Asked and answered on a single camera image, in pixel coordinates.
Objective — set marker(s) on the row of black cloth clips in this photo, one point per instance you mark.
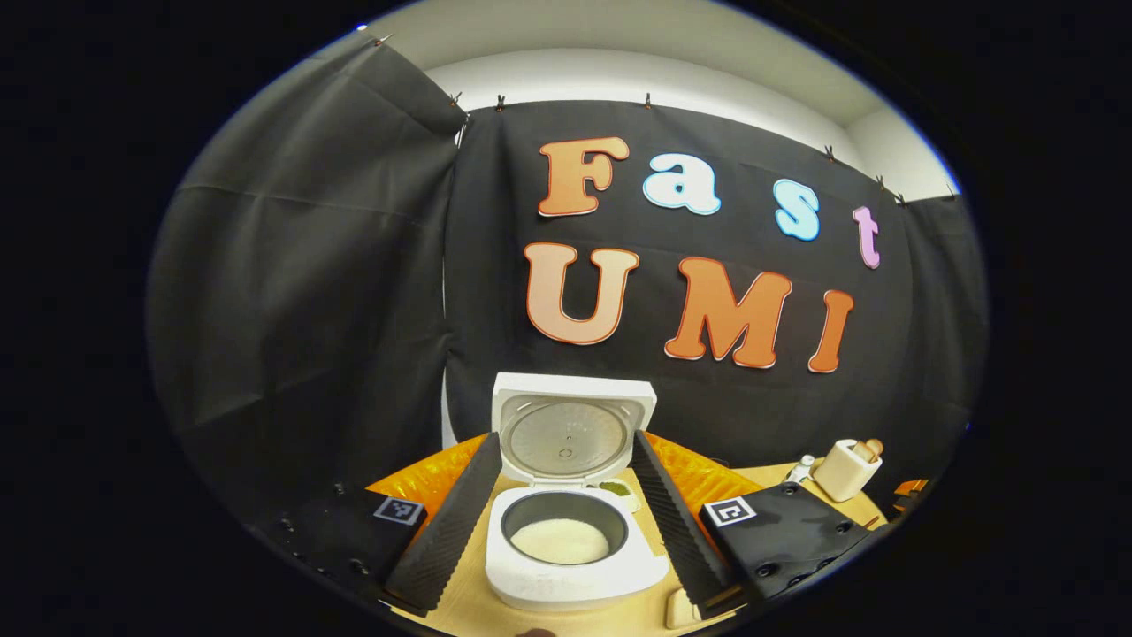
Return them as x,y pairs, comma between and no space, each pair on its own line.
647,100

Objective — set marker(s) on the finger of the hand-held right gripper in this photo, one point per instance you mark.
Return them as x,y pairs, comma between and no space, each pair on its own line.
911,491

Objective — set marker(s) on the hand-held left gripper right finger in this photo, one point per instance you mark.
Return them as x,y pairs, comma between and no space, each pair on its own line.
676,535

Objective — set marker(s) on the small dish with green filling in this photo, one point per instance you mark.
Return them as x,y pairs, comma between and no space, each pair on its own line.
617,491

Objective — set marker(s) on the white rice heap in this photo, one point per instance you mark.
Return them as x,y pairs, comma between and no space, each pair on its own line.
559,541

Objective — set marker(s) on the white rice cooker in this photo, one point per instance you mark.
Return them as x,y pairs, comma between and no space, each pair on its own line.
575,588

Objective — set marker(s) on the small white bottle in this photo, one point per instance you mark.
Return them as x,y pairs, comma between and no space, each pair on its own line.
800,469

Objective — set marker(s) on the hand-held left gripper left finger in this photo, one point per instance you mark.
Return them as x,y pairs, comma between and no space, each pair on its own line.
447,535

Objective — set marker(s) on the black backdrop cloth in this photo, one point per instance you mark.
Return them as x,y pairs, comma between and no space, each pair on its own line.
309,310

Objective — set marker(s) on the cream chopstick holder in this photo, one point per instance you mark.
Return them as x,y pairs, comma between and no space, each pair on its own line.
840,476

